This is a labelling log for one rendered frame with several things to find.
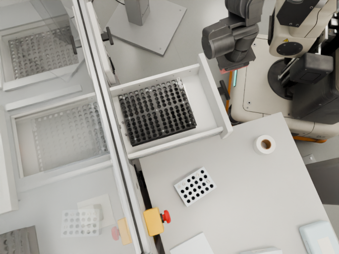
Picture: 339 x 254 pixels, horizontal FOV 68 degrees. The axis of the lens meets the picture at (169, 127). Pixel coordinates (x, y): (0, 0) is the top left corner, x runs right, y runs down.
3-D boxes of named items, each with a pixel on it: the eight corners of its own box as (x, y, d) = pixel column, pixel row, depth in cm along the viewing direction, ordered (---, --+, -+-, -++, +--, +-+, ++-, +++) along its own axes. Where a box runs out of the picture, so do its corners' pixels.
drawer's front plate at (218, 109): (199, 67, 96) (203, 51, 86) (225, 138, 89) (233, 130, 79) (194, 68, 96) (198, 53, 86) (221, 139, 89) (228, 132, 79)
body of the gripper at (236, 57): (211, 51, 70) (217, 35, 63) (245, 42, 71) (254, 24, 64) (219, 71, 68) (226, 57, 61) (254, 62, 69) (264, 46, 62)
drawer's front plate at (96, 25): (98, 20, 101) (90, 0, 91) (116, 84, 94) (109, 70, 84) (94, 21, 101) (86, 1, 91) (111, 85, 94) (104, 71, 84)
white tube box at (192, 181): (202, 167, 92) (203, 166, 89) (215, 187, 91) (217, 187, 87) (173, 185, 91) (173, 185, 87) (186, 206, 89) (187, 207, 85)
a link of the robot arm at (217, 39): (264, -6, 51) (240, -13, 57) (212, 11, 49) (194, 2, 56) (261, 50, 59) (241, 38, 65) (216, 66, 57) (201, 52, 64)
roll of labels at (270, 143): (271, 138, 95) (276, 136, 91) (271, 156, 94) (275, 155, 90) (253, 135, 96) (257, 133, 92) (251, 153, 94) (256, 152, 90)
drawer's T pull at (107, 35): (109, 27, 91) (108, 25, 90) (114, 45, 90) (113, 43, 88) (99, 30, 91) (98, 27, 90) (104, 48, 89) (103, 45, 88)
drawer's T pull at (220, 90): (222, 80, 86) (223, 78, 85) (229, 100, 84) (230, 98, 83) (212, 83, 86) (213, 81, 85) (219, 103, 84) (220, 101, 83)
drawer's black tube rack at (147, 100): (179, 85, 92) (180, 77, 86) (194, 130, 88) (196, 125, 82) (120, 102, 91) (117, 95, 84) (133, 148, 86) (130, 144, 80)
